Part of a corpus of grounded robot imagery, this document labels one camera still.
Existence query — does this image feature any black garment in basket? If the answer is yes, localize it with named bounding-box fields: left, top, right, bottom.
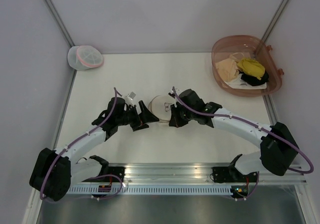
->
left=241, top=71, right=269, bottom=86

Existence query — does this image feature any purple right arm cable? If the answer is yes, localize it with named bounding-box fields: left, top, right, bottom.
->
left=171, top=86, right=315, bottom=202

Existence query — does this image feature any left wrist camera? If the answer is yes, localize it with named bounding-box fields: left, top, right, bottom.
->
left=124, top=92, right=136, bottom=106

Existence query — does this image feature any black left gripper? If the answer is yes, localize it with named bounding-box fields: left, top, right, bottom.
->
left=116, top=101, right=159, bottom=131

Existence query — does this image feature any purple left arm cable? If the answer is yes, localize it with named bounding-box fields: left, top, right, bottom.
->
left=39, top=86, right=127, bottom=204

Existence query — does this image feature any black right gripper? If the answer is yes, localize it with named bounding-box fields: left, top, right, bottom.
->
left=170, top=101, right=196, bottom=127

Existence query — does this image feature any right aluminium frame post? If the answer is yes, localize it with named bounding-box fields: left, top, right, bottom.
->
left=261, top=0, right=291, bottom=43

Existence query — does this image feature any aluminium frame post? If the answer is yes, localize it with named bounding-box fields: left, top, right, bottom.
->
left=261, top=0, right=291, bottom=43
left=42, top=0, right=75, bottom=47

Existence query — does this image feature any yellow garment in basket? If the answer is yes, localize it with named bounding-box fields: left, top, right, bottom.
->
left=237, top=58, right=266, bottom=80

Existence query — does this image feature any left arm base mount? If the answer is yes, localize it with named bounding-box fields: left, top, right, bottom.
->
left=82, top=155, right=126, bottom=183

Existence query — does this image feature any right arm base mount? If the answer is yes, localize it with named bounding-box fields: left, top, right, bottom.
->
left=209, top=154, right=258, bottom=183

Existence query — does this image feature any beige bra in basket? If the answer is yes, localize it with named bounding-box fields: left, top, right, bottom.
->
left=215, top=52, right=245, bottom=82

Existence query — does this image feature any translucent pink plastic basket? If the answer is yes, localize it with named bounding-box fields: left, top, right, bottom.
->
left=211, top=35, right=284, bottom=97

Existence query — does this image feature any white garment in basket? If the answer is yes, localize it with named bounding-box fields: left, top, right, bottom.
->
left=225, top=74, right=267, bottom=90

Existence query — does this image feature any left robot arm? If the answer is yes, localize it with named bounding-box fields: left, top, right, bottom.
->
left=29, top=97, right=159, bottom=201

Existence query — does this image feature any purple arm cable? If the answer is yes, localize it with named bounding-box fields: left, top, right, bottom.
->
left=39, top=86, right=127, bottom=204
left=171, top=86, right=315, bottom=202

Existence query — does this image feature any white pink-trimmed mesh laundry bag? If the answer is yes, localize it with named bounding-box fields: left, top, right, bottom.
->
left=67, top=46, right=104, bottom=71

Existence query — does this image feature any beige round mesh laundry bag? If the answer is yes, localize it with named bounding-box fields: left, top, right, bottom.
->
left=148, top=95, right=175, bottom=123

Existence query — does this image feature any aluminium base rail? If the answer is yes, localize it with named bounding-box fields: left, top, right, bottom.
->
left=110, top=163, right=307, bottom=185

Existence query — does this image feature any left aluminium frame post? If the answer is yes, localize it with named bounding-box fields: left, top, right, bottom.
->
left=42, top=0, right=75, bottom=47

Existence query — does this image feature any white slotted cable duct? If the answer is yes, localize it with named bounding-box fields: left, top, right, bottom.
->
left=67, top=184, right=232, bottom=195

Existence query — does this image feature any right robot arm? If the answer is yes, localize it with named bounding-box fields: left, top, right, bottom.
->
left=169, top=89, right=299, bottom=181

